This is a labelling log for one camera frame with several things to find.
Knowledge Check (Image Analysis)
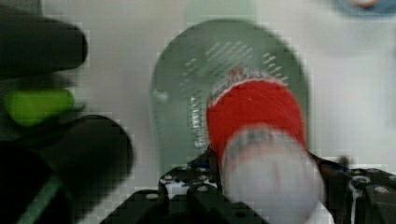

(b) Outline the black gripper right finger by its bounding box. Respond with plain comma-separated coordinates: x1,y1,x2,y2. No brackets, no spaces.
310,153,396,224

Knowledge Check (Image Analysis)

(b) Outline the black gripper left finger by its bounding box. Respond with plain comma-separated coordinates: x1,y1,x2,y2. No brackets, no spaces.
100,148,265,224

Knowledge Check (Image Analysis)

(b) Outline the red plush ketchup bottle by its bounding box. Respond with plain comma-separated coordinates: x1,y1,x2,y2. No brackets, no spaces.
206,68,322,224

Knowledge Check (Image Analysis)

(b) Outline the green perforated strainer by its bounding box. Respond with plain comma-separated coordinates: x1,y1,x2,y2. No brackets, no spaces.
150,0,309,173

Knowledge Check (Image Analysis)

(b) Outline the large black pot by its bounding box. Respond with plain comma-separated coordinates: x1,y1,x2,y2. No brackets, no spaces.
1,115,134,224

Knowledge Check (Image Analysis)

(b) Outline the orange slice toy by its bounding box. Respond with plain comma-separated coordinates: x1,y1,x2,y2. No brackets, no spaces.
349,0,378,7

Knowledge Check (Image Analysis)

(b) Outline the green ladle handle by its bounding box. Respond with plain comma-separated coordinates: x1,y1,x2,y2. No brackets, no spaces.
16,175,62,224

